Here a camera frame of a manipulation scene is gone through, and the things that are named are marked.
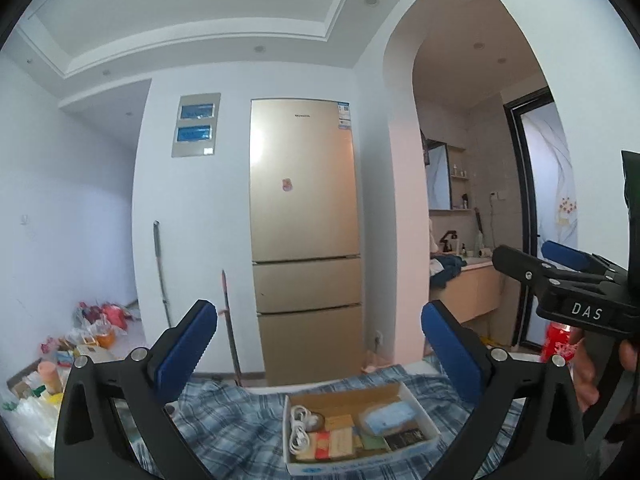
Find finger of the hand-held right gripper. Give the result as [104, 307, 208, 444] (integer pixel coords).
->
[541, 240, 626, 276]
[491, 245, 568, 301]

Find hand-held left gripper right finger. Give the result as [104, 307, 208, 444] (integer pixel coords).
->
[420, 300, 586, 480]

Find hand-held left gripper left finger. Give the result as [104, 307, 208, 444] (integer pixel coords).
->
[54, 299, 219, 480]

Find blue white tissue pack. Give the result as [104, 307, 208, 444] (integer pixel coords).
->
[357, 402, 417, 437]

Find small black box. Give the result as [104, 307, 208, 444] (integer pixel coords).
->
[384, 427, 432, 453]

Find green box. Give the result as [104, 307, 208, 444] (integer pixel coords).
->
[359, 434, 392, 456]

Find white charging cable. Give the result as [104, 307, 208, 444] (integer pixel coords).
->
[289, 405, 323, 453]

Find cardboard box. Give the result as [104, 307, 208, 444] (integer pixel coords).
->
[282, 381, 441, 476]

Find person's right hand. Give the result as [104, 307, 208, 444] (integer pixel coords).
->
[569, 329, 640, 405]

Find red iced tea bottle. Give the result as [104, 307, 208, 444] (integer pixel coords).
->
[541, 322, 581, 363]

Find black framed glass door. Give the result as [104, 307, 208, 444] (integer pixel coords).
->
[502, 87, 581, 356]

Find wooden vanity cabinet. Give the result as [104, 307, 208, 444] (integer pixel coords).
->
[429, 260, 503, 328]

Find dark blue clothes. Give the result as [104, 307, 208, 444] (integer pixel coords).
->
[429, 254, 468, 290]

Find red plastic bags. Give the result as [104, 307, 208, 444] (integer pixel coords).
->
[75, 301, 132, 333]

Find blue plaid cloth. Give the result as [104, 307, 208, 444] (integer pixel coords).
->
[107, 364, 526, 480]

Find bathroom mirror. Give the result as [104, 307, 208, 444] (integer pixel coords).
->
[425, 142, 452, 211]

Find orange plastic cup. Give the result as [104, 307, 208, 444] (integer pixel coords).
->
[37, 361, 63, 395]

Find white plastic bag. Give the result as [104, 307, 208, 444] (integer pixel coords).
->
[2, 392, 58, 478]

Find gold refrigerator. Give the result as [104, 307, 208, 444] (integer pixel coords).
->
[250, 99, 366, 388]

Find grey electrical panel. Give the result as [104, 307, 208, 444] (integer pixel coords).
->
[171, 92, 222, 158]

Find grey mop handle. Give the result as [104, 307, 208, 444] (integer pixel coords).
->
[152, 220, 171, 328]

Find wall shelf with bottles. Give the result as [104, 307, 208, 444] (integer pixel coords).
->
[447, 145, 473, 211]

